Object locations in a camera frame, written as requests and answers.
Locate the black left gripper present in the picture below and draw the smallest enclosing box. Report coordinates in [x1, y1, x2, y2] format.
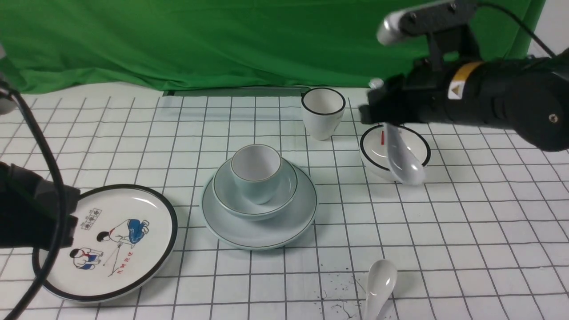
[0, 162, 59, 249]

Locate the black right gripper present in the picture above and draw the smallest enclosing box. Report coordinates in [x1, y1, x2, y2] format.
[358, 60, 445, 125]

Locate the white ceramic spoon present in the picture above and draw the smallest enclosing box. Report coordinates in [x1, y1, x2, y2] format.
[362, 259, 398, 320]
[384, 122, 425, 185]

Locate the pale blue cup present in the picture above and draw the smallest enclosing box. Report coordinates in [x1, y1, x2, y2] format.
[230, 144, 283, 204]

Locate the pale blue plain bowl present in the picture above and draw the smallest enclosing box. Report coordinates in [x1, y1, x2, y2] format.
[212, 160, 298, 221]

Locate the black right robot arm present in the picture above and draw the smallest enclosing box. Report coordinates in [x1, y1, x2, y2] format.
[358, 50, 569, 152]

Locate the small black rimmed cartoon bowl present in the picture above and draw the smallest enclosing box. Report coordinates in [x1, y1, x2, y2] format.
[359, 124, 431, 181]

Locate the white black rimmed cup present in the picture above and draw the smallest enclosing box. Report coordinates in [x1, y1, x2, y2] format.
[301, 88, 347, 140]

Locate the black rimmed cartoon plate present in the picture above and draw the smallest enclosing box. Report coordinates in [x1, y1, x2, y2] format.
[44, 184, 178, 303]

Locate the dark metal floor strip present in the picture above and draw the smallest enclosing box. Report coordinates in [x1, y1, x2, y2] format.
[163, 86, 311, 97]

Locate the white grid tablecloth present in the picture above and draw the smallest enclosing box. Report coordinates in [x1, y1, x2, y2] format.
[20, 86, 569, 320]

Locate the green backdrop cloth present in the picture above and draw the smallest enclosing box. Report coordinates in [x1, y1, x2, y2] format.
[0, 0, 546, 95]

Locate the white ceramic spoon front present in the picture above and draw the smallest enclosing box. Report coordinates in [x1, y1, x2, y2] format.
[362, 259, 398, 320]

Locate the pale blue plain plate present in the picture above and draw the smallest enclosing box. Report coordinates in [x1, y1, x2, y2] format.
[201, 160, 318, 250]

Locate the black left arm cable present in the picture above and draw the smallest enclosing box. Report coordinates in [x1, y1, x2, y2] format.
[0, 87, 68, 320]

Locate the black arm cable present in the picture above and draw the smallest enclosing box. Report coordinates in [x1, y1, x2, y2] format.
[0, 87, 68, 320]
[476, 2, 556, 57]

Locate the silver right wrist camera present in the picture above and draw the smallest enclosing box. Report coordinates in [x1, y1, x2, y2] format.
[377, 0, 477, 45]

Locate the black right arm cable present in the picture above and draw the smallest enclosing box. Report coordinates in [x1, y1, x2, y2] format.
[476, 2, 556, 57]

